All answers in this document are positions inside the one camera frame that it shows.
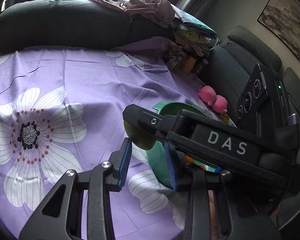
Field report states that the green tomato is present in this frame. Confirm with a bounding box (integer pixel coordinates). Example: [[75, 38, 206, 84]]
[[123, 121, 156, 151]]

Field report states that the green plastic basin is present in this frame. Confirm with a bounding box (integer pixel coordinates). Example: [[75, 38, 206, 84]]
[[146, 100, 221, 189]]

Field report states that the pink pig toy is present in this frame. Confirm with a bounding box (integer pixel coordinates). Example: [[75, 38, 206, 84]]
[[198, 86, 228, 114]]

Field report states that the dark green armchair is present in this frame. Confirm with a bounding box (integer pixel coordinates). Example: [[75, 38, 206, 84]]
[[200, 25, 300, 231]]

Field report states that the pile of clothes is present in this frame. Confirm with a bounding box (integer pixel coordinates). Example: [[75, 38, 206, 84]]
[[88, 0, 217, 73]]

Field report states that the purple floral cloth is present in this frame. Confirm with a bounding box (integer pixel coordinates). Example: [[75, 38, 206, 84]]
[[0, 37, 221, 237]]

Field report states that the framed landscape painting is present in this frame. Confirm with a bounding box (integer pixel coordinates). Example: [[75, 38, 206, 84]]
[[257, 0, 300, 59]]

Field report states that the dark green sofa cushion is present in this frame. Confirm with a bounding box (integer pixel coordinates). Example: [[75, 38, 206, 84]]
[[0, 0, 130, 53]]

